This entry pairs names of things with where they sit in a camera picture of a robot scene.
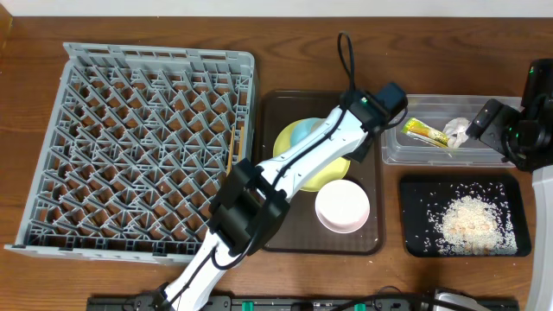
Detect white tissue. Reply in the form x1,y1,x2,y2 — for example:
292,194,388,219
442,117,471,149

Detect yellow green snack wrapper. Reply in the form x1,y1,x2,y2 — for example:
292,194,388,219
402,117,449,148

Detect pile of rice and nuts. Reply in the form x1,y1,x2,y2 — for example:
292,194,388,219
424,181,518,256

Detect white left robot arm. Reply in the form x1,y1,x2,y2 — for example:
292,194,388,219
152,83,408,310

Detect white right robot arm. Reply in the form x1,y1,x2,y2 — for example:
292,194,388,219
466,59,553,310

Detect black waste tray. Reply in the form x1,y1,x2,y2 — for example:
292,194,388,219
399,175,531,257

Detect grey dishwasher rack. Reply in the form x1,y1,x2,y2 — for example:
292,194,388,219
8,42,257,264

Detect clear plastic bin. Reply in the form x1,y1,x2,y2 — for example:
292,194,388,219
381,94,513,168

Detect yellow plate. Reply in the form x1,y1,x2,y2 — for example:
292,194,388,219
273,119,351,192

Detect light blue bowl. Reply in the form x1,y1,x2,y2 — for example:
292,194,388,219
290,117,324,147

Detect brown serving tray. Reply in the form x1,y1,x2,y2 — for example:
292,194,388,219
252,91,385,256

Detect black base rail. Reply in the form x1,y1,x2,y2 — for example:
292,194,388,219
86,289,520,311

